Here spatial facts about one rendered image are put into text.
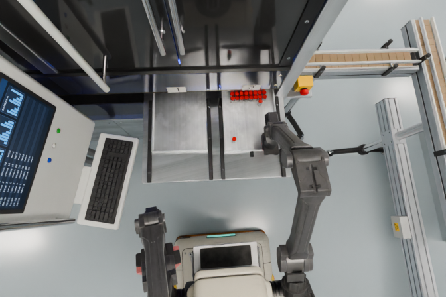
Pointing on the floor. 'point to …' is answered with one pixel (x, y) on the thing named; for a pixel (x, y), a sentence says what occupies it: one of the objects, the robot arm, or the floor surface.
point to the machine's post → (324, 20)
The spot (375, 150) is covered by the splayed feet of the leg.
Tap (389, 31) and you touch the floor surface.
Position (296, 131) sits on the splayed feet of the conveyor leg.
